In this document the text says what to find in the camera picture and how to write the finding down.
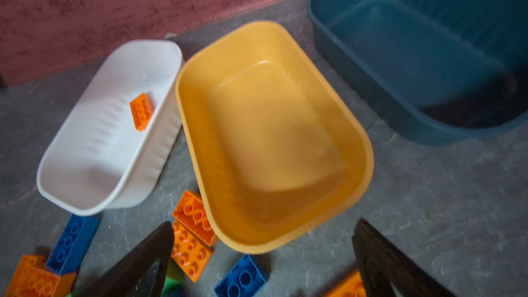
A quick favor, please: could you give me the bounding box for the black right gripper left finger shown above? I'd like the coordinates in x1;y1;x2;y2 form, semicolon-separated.
81;221;175;296

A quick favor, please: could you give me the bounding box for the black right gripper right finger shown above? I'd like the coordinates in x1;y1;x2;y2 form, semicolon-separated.
352;218;455;297

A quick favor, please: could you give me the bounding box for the blue lego brick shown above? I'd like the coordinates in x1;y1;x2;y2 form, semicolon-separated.
45;214;100;276
214;254;270;297

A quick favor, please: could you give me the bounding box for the orange lego plate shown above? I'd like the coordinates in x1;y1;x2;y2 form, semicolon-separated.
129;93;153;131

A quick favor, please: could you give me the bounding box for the green lego brick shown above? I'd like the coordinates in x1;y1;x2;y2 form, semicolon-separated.
161;259;185;297

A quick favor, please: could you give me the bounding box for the orange lego brick lower pair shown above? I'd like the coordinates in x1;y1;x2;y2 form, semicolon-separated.
171;221;214;283

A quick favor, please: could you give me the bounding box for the orange lego brick pair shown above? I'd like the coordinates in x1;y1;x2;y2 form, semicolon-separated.
173;190;219;247
171;221;214;283

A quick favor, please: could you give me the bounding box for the orange lego brick upper pair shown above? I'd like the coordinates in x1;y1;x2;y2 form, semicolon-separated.
173;190;219;247

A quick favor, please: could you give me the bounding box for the white plastic bin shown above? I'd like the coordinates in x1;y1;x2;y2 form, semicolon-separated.
37;40;184;216

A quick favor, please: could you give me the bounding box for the yellow plastic bin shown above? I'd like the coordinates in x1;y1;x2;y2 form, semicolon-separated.
175;21;374;254

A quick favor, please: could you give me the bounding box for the teal plastic bin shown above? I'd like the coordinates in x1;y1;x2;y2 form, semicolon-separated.
307;0;527;146

